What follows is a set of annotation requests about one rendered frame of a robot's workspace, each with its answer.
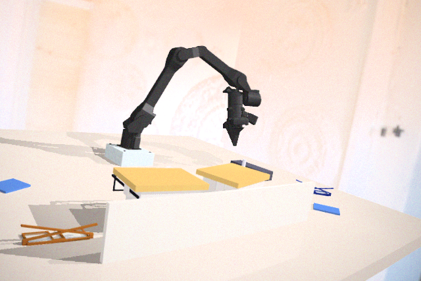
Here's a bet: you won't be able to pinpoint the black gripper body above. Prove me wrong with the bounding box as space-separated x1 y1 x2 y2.
223 104 249 128

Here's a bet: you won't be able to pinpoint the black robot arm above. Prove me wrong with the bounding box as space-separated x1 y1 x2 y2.
117 45 262 150

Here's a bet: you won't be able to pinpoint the white rectangular panel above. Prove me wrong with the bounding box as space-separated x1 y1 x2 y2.
99 181 316 264

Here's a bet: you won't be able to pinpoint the blue-framed glasses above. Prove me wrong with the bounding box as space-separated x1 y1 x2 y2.
314 187 334 196

